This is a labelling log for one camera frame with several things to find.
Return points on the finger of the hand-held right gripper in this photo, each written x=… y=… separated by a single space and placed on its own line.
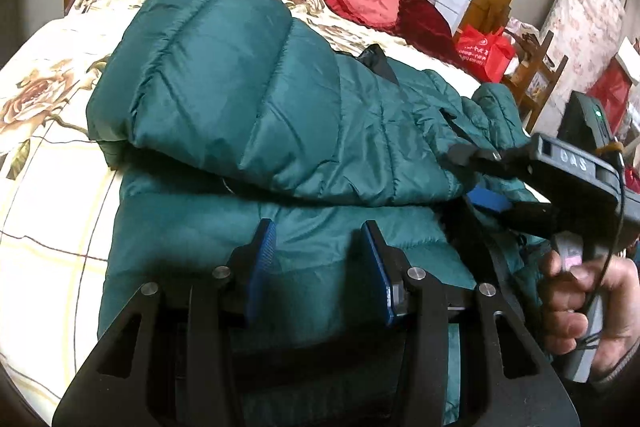
x=487 y=198
x=492 y=161

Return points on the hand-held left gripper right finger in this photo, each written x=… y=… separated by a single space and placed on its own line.
x=375 y=267

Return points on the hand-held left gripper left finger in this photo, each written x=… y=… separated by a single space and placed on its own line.
x=262 y=257

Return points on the green down jacket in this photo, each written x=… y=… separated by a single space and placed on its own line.
x=225 y=107

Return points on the person's right forearm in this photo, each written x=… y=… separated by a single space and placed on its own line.
x=620 y=369

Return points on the person's right hand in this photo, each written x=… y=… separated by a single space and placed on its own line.
x=620 y=302

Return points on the red cloth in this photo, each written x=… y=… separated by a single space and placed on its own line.
x=615 y=89

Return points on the wooden chair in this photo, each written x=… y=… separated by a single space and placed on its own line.
x=537 y=72

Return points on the red shopping bag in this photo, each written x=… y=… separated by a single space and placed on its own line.
x=482 y=52

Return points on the pink floral mattress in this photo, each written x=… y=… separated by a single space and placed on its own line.
x=585 y=27

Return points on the dark red cushion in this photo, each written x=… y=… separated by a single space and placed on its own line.
x=427 y=24

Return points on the floral bed sheet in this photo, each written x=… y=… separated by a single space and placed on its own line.
x=50 y=207

